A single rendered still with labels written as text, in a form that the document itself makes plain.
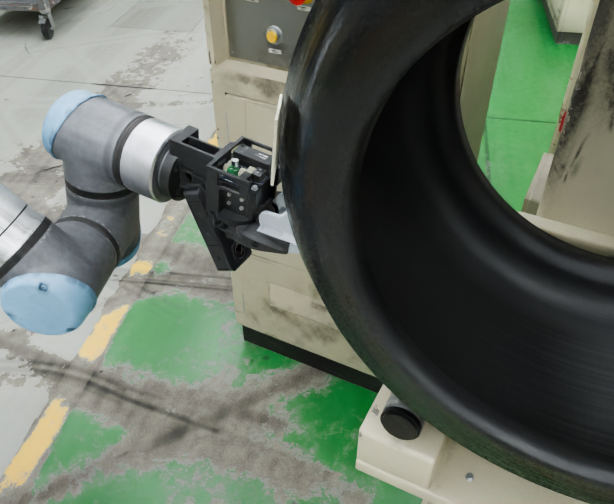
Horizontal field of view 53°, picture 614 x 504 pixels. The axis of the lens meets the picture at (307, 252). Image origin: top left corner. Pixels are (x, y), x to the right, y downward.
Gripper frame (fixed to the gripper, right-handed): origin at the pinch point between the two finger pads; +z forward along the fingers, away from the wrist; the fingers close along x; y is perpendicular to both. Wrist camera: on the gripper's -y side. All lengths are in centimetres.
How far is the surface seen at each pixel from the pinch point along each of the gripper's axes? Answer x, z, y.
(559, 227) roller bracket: 26.2, 22.4, -4.7
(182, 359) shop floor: 45, -55, -110
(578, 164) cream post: 27.5, 21.1, 4.2
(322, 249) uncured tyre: -12.0, 3.4, 10.9
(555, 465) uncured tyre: -12.5, 27.5, -1.0
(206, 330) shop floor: 58, -55, -110
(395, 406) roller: -8.7, 13.1, -8.8
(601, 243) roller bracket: 25.2, 27.8, -4.1
